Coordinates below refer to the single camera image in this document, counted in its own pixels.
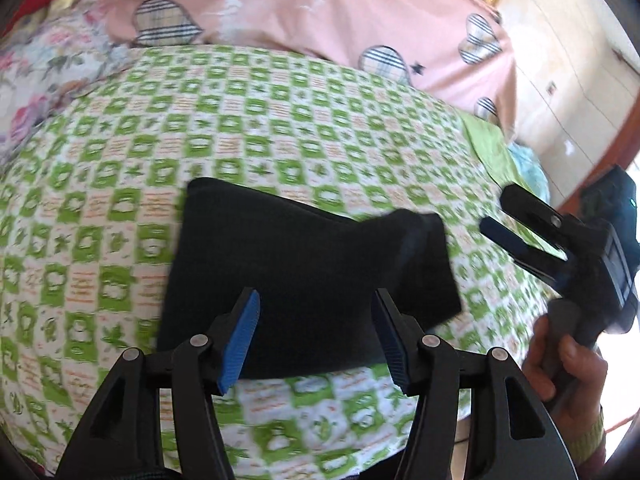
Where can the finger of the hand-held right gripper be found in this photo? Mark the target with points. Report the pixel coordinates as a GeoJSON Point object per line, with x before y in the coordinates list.
{"type": "Point", "coordinates": [502, 236]}
{"type": "Point", "coordinates": [530, 205]}

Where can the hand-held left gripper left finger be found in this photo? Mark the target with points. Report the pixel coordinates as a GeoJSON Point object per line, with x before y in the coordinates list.
{"type": "Point", "coordinates": [240, 345]}

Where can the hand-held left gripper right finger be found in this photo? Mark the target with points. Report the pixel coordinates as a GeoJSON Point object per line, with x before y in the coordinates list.
{"type": "Point", "coordinates": [395, 345]}

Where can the black pants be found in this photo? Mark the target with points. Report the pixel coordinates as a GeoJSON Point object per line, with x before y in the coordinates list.
{"type": "Point", "coordinates": [300, 260]}

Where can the person's right forearm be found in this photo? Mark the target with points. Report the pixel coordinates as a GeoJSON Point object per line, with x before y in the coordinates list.
{"type": "Point", "coordinates": [590, 440]}

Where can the person's right hand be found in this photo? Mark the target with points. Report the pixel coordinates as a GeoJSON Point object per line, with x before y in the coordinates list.
{"type": "Point", "coordinates": [582, 375]}

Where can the light blue cloth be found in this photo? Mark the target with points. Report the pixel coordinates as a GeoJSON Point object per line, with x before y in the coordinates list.
{"type": "Point", "coordinates": [527, 165]}

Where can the plain green cloth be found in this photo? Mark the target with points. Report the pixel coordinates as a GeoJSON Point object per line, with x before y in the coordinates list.
{"type": "Point", "coordinates": [492, 150]}

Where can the cream wardrobe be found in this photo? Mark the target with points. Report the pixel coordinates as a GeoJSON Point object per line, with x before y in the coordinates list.
{"type": "Point", "coordinates": [560, 75]}

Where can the green patterned bed sheet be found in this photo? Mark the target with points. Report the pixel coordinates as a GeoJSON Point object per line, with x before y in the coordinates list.
{"type": "Point", "coordinates": [200, 110]}

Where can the pink heart print quilt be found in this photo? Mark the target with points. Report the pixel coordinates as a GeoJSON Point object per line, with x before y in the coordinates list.
{"type": "Point", "coordinates": [325, 5]}

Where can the floral blanket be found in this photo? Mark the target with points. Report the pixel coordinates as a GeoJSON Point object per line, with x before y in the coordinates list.
{"type": "Point", "coordinates": [50, 55]}

